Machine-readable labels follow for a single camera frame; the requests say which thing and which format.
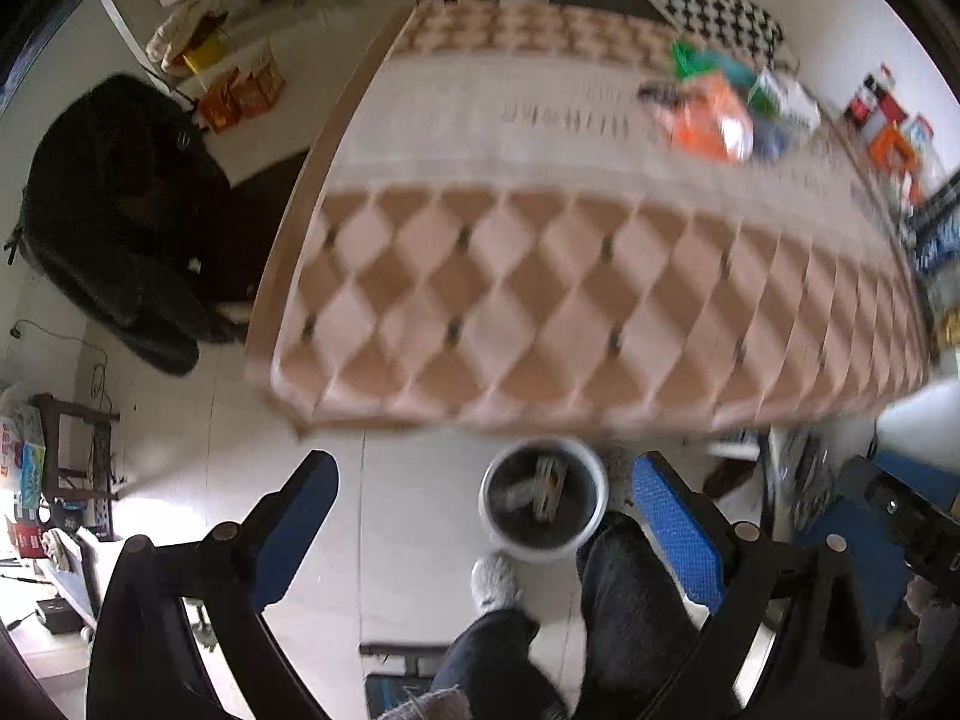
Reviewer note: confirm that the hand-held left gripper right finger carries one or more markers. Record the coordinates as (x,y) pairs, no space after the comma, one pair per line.
(675,525)

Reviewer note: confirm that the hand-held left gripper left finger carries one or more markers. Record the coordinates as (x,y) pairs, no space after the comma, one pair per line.
(304,510)

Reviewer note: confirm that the white round trash bin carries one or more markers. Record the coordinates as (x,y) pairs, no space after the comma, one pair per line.
(502,525)

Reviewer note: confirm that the person's right hand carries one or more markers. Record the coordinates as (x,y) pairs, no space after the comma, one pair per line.
(937,630)

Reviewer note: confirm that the grey fuzzy slipper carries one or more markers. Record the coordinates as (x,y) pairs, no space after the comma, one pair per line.
(619,476)
(495,581)

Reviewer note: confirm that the blue plastic stool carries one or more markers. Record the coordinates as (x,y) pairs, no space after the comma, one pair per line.
(847,577)

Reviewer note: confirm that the person's right leg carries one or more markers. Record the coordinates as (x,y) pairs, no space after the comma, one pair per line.
(637,615)

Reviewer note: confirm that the person's leg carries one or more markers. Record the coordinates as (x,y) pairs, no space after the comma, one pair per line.
(637,615)
(495,667)

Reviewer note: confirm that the crumpled wrappers in bin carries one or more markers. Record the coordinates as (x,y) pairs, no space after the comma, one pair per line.
(538,491)

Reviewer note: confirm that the person's left leg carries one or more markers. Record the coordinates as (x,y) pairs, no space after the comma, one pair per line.
(495,667)

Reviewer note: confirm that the dark wooden stool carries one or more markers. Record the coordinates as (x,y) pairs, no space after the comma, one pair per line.
(75,465)

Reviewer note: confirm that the small black device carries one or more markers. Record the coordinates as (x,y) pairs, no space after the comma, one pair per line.
(56,613)

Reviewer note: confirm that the colourful printed carton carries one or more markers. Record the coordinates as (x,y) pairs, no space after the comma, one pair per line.
(22,457)

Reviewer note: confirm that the orange and white box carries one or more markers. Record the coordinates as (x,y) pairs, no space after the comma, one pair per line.
(896,146)

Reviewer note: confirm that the blue snack packet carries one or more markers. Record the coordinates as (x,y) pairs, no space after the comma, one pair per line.
(766,139)

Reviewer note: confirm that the orange snack packet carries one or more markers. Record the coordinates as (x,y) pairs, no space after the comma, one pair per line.
(709,120)

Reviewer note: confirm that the red and black boxes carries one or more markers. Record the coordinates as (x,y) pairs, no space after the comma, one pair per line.
(874,97)

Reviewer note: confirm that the orange cardboard box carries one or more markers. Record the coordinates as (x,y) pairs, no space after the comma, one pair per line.
(259,82)
(221,101)

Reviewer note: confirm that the white and green carton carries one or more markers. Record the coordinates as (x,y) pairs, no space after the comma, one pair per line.
(787,101)

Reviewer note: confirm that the green snack packet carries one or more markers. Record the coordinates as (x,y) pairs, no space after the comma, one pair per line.
(705,64)

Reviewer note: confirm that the yellow box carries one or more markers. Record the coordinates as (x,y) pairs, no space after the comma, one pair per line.
(206,52)

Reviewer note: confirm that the white cloth bundle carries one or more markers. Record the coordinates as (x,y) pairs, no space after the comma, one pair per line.
(176,30)

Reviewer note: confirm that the black and white patterned cushion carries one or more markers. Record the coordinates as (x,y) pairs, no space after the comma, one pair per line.
(712,11)

